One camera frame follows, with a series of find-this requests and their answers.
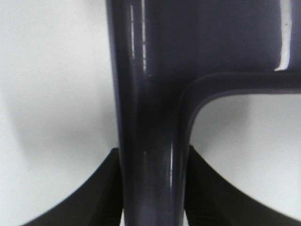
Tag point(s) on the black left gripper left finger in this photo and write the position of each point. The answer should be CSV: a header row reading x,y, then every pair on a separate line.
x,y
98,202

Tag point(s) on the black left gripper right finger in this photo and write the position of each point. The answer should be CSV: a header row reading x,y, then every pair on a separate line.
x,y
210,200

